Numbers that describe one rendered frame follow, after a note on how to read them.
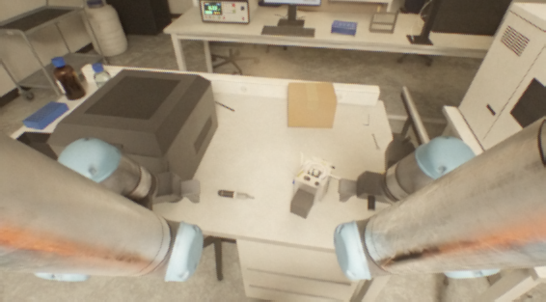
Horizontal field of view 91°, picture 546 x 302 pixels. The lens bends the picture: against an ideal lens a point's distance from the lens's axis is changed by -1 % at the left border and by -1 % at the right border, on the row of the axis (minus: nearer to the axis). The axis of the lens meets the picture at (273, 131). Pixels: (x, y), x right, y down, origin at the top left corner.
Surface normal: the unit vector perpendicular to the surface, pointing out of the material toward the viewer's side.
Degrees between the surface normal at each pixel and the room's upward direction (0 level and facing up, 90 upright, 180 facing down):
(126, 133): 50
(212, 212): 0
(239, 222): 0
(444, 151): 25
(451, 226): 92
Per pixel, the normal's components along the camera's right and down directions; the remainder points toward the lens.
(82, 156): -0.06, -0.43
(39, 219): 0.96, 0.21
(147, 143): -0.11, 0.00
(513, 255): -0.56, 0.71
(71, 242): 0.86, 0.43
